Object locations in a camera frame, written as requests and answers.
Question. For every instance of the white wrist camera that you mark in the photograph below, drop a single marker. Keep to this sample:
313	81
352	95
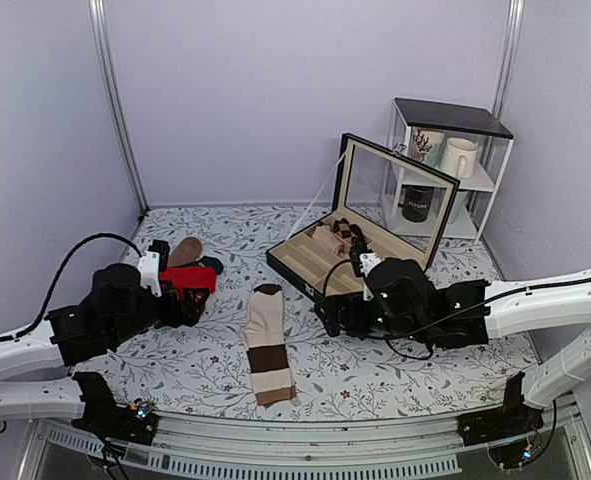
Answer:
364	260
151	264

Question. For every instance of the white ribbed mug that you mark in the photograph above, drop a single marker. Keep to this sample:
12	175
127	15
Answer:
459	157

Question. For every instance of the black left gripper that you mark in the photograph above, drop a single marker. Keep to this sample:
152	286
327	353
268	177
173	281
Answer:
191	314

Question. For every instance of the red sock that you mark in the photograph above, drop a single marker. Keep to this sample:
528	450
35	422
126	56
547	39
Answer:
190	278

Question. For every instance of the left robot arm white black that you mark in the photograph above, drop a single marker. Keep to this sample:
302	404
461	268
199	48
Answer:
118	308

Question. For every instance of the cream brown striped sock pair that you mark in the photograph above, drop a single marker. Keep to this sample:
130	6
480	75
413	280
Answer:
263	338

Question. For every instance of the rolled brown checked sock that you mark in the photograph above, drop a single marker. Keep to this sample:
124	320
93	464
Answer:
349	232

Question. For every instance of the white mug coral pattern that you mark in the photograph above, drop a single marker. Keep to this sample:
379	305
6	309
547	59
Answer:
426	144

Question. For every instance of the right aluminium corner post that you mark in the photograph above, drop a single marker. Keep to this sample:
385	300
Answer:
508	57

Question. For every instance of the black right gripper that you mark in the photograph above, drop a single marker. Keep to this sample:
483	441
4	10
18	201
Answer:
356	326

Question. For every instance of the tan brown sock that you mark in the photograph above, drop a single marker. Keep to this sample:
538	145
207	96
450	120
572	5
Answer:
188	251

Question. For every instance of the white shelf black top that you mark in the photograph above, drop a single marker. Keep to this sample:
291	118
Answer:
476	195

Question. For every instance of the left aluminium corner post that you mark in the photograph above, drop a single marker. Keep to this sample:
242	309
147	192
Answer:
100	31

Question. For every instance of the black cylindrical mug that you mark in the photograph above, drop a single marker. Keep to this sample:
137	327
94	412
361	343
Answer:
417	202

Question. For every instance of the rolled cream sock in box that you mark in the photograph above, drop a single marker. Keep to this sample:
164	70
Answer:
323	235

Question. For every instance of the dark green sock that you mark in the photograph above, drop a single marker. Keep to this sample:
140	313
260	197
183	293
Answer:
211	262

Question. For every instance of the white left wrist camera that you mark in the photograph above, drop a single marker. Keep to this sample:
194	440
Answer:
151	264

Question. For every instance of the aluminium front rail frame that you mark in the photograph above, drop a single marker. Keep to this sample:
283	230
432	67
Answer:
193	447

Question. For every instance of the floral patterned table mat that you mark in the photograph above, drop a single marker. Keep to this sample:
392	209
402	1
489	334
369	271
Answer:
204	370

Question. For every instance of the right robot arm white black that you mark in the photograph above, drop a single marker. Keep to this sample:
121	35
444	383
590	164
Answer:
398	301

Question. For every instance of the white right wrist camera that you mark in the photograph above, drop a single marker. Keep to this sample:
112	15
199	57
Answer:
364	260

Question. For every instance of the black compartment box glass lid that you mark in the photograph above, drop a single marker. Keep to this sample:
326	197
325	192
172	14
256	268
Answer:
315	271

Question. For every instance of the aluminium corner post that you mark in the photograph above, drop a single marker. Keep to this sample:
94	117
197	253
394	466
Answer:
508	57
100	31

